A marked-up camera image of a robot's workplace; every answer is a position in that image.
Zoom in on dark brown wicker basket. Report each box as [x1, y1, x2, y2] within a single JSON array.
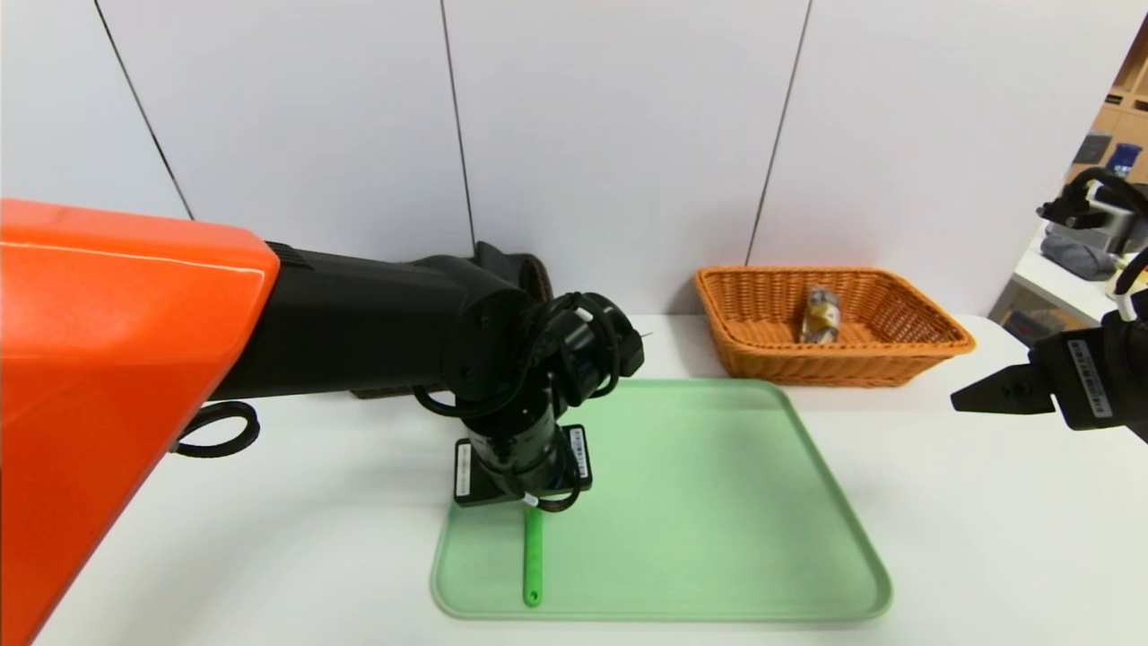
[[350, 254, 554, 400]]

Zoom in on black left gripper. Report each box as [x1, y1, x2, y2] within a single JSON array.
[[453, 406, 594, 509]]

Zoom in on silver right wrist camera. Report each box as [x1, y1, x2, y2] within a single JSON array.
[[1038, 167, 1148, 257]]

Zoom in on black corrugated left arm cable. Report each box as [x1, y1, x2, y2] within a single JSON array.
[[170, 401, 261, 458]]

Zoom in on plastic brown snack roll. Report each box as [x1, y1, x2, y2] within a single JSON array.
[[801, 285, 844, 345]]

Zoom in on wooden shelf unit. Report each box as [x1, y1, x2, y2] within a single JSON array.
[[1063, 18, 1148, 194]]

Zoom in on white side table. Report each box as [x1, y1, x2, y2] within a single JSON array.
[[1012, 224, 1148, 326]]

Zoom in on light green plastic tray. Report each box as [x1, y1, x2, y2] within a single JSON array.
[[432, 379, 894, 622]]

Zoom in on orange wicker basket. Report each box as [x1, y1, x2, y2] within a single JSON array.
[[695, 266, 977, 388]]

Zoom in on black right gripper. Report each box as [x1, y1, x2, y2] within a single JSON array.
[[950, 311, 1148, 443]]

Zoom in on grey black pouch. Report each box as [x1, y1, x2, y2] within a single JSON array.
[[1040, 235, 1118, 281]]

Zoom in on yellow spoon with green handle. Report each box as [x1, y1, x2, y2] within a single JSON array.
[[523, 507, 545, 607]]

